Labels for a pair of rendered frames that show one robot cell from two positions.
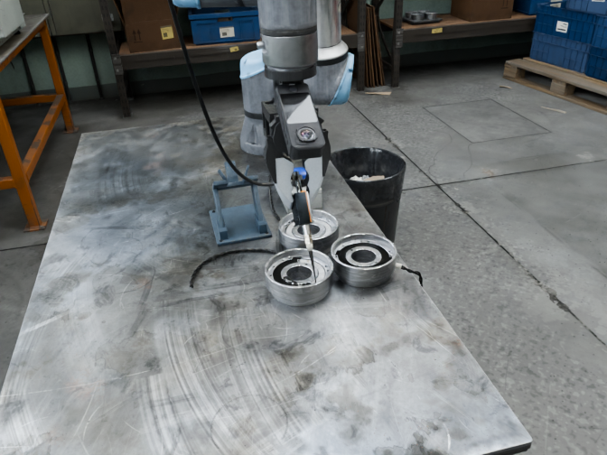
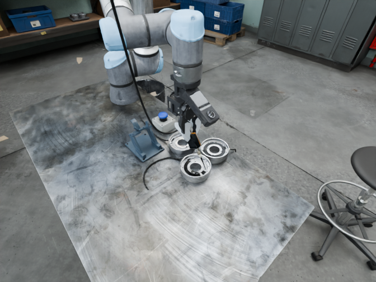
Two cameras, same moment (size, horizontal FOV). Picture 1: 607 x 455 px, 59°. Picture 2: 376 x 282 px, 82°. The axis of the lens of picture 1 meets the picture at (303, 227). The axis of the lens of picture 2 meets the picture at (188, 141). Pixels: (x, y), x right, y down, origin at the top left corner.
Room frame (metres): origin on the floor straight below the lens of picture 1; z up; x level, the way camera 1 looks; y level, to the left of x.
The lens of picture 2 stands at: (0.27, 0.27, 1.40)
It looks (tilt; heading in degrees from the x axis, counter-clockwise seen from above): 43 degrees down; 331
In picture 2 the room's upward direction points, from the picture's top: straight up
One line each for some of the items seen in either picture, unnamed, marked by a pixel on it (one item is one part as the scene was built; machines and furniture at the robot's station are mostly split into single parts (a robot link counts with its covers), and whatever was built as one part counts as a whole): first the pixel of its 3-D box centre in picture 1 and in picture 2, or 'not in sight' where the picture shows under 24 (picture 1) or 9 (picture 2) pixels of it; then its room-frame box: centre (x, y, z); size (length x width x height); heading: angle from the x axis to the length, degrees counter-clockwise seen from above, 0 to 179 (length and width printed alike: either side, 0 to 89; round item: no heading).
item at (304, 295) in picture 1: (299, 277); (195, 168); (0.68, 0.01, 0.82); 0.10 x 0.10 x 0.04
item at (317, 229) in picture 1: (308, 233); (182, 144); (0.81, -0.01, 0.82); 0.10 x 0.10 x 0.04
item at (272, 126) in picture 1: (291, 106); (186, 96); (0.75, 0.01, 1.07); 0.09 x 0.08 x 0.12; 14
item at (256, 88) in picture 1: (268, 78); (120, 65); (1.28, 0.07, 0.97); 0.13 x 0.12 x 0.14; 83
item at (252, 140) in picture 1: (268, 125); (123, 88); (1.29, 0.07, 0.85); 0.15 x 0.15 x 0.10
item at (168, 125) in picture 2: (300, 191); (163, 122); (0.96, 0.00, 0.82); 0.08 x 0.07 x 0.05; 13
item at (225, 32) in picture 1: (224, 23); (31, 18); (4.38, 0.54, 0.56); 0.52 x 0.38 x 0.22; 100
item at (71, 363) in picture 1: (211, 225); (129, 151); (0.90, 0.18, 0.79); 1.20 x 0.60 x 0.02; 13
